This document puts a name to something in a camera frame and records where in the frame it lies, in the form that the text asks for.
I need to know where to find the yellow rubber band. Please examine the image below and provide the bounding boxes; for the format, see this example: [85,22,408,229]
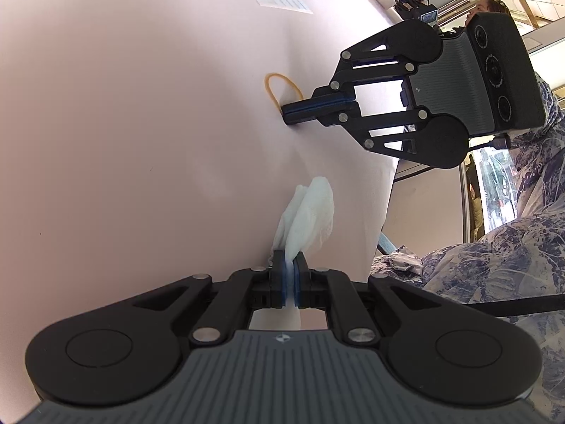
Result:
[263,73,304,111]

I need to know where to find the person in floral clothing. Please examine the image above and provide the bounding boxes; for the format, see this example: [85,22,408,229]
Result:
[369,0,565,424]

